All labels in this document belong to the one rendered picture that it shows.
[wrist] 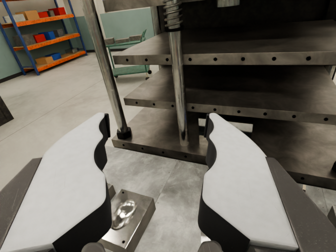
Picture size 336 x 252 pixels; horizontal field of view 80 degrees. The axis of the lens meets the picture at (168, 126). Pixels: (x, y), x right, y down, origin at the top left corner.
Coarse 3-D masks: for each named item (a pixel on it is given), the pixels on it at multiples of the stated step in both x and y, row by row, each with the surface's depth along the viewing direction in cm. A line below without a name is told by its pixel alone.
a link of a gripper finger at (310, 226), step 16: (272, 160) 8; (272, 176) 8; (288, 176) 8; (288, 192) 7; (304, 192) 7; (288, 208) 6; (304, 208) 6; (304, 224) 6; (320, 224) 6; (304, 240) 6; (320, 240) 6
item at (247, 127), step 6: (204, 114) 110; (222, 114) 107; (198, 120) 108; (204, 120) 106; (228, 120) 102; (234, 120) 101; (240, 120) 101; (246, 120) 100; (252, 120) 99; (198, 126) 110; (204, 126) 108; (234, 126) 101; (240, 126) 100; (246, 126) 99; (252, 126) 98; (246, 132) 101; (204, 138) 113; (204, 144) 115
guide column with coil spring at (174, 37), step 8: (176, 0) 79; (168, 8) 80; (176, 8) 80; (168, 16) 82; (176, 24) 83; (168, 32) 86; (176, 32) 85; (176, 40) 86; (176, 48) 88; (176, 56) 90; (176, 64) 92; (176, 72) 94; (176, 80) 96; (184, 80) 98; (176, 88) 98; (184, 88) 99; (176, 96) 101; (184, 96) 101; (176, 104) 104; (184, 104) 103; (184, 112) 105; (184, 120) 108; (184, 128) 110; (184, 136) 113; (184, 144) 116
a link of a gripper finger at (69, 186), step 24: (96, 120) 11; (72, 144) 9; (96, 144) 9; (48, 168) 8; (72, 168) 8; (96, 168) 8; (48, 192) 7; (72, 192) 7; (96, 192) 7; (24, 216) 6; (48, 216) 6; (72, 216) 6; (96, 216) 6; (24, 240) 5; (48, 240) 5; (72, 240) 6; (96, 240) 7
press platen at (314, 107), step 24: (168, 72) 152; (192, 72) 146; (216, 72) 140; (240, 72) 134; (264, 72) 129; (288, 72) 125; (312, 72) 120; (144, 96) 119; (168, 96) 115; (192, 96) 112; (216, 96) 108; (240, 96) 105; (264, 96) 102; (288, 96) 99; (312, 96) 96; (312, 120) 86
